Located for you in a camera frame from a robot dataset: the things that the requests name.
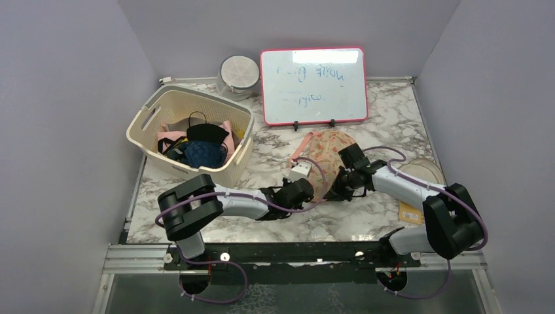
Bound black bra in basket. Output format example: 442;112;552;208
186;111;230;145

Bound small yellow notepad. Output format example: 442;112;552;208
399;201;425;225

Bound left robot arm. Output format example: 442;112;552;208
155;175;314;269

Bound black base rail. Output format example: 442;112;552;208
103;241;486;296

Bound purple cable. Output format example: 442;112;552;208
362;146;490;301
154;156;328;305

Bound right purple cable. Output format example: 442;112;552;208
362;146;490;301

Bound floral mesh laundry bag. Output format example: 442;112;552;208
288;130;356;203

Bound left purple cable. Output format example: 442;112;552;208
154;156;328;305

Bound white round mesh container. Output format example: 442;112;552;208
216;55;260;101

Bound blue lace garment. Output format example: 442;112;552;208
172;141;227;169

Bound round white disc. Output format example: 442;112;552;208
399;158;445;185

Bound pink framed whiteboard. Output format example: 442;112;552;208
260;46;369;126

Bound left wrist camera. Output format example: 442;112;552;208
288;160;312;182

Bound pink garment in basket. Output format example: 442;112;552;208
157;118;241;158

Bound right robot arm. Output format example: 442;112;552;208
326;144;489;266

